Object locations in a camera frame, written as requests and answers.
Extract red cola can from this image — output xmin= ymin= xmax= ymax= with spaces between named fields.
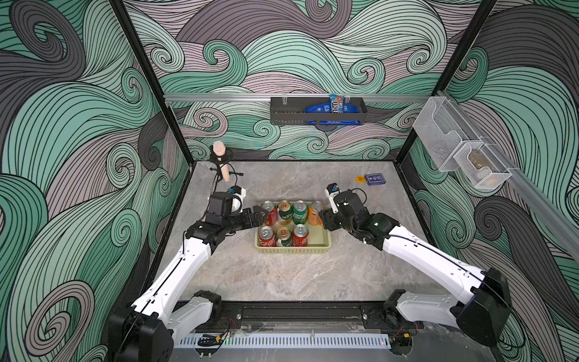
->
xmin=261 ymin=201 xmax=277 ymax=226
xmin=293 ymin=224 xmax=309 ymax=247
xmin=258 ymin=226 xmax=277 ymax=247

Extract black corner frame post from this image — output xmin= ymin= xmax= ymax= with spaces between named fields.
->
xmin=109 ymin=0 xmax=195 ymax=167
xmin=394 ymin=0 xmax=498 ymax=163

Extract aluminium rail wall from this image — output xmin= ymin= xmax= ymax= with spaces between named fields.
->
xmin=164 ymin=92 xmax=430 ymax=103
xmin=436 ymin=90 xmax=578 ymax=261

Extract white slotted cable duct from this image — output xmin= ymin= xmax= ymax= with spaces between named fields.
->
xmin=173 ymin=333 xmax=392 ymax=350

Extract clear plastic wall bin small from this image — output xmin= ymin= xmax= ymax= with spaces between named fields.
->
xmin=453 ymin=141 xmax=512 ymax=191

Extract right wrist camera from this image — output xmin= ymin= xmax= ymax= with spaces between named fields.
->
xmin=326 ymin=183 xmax=368 ymax=214

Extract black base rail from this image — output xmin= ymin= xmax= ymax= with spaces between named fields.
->
xmin=197 ymin=301 xmax=425 ymax=333

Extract black corner frame post left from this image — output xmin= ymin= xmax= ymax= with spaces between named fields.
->
xmin=109 ymin=0 xmax=195 ymax=167

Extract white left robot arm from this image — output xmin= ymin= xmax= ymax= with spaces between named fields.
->
xmin=108 ymin=206 xmax=268 ymax=361

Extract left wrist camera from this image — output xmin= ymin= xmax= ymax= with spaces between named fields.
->
xmin=205 ymin=186 xmax=246 ymax=225

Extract black corner frame post right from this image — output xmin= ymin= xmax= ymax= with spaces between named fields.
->
xmin=394 ymin=0 xmax=498 ymax=163

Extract blue snack bag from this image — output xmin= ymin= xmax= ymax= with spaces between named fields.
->
xmin=304 ymin=103 xmax=361 ymax=125

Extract green gold-top tea can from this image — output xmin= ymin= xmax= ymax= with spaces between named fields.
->
xmin=276 ymin=226 xmax=293 ymax=247
xmin=277 ymin=200 xmax=293 ymax=226

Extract aluminium rail right wall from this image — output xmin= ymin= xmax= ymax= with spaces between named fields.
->
xmin=436 ymin=90 xmax=578 ymax=261

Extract black tripod microphone stand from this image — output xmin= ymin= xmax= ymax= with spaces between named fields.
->
xmin=209 ymin=149 xmax=244 ymax=189

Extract green gold-top tea can front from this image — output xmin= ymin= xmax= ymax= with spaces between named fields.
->
xmin=276 ymin=226 xmax=293 ymax=247

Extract black wall shelf basket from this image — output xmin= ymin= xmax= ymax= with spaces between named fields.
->
xmin=270 ymin=97 xmax=368 ymax=125

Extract green sprite can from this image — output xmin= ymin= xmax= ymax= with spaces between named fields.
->
xmin=292 ymin=201 xmax=308 ymax=225

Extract green gold-top tea can back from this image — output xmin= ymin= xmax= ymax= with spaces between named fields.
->
xmin=277 ymin=200 xmax=293 ymax=226

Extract clear plastic wall bin large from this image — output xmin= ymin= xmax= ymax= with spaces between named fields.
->
xmin=413 ymin=97 xmax=469 ymax=172

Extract aluminium rail back wall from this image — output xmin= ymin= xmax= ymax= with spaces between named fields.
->
xmin=164 ymin=92 xmax=430 ymax=103

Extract small candy packet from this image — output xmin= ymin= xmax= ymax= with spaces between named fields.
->
xmin=330 ymin=95 xmax=344 ymax=113

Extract red cola can front left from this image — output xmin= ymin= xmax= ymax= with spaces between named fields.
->
xmin=258 ymin=226 xmax=277 ymax=247

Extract beige foam microphone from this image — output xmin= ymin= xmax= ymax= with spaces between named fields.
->
xmin=213 ymin=141 xmax=231 ymax=183

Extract red cola can front right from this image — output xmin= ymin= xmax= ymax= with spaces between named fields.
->
xmin=293 ymin=224 xmax=309 ymax=247

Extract red cola can back left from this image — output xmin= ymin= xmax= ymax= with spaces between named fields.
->
xmin=261 ymin=201 xmax=277 ymax=226

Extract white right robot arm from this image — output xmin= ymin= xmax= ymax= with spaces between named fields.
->
xmin=321 ymin=205 xmax=511 ymax=347

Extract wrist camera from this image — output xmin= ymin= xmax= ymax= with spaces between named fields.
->
xmin=205 ymin=186 xmax=246 ymax=225
xmin=326 ymin=183 xmax=368 ymax=214

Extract blue playing card box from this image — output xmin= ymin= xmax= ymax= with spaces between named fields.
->
xmin=364 ymin=173 xmax=386 ymax=186

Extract light green plastic basket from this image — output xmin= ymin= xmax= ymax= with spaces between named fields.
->
xmin=254 ymin=200 xmax=332 ymax=254

